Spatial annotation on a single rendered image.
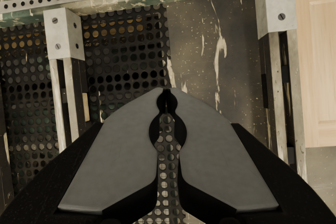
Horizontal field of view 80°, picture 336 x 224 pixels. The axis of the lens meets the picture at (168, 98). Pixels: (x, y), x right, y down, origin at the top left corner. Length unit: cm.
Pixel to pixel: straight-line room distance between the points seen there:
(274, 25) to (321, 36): 14
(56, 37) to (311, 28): 63
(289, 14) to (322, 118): 26
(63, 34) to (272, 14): 50
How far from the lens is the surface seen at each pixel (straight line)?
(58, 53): 59
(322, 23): 64
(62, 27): 60
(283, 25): 53
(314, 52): 61
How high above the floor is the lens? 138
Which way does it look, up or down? 32 degrees down
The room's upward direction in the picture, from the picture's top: 179 degrees clockwise
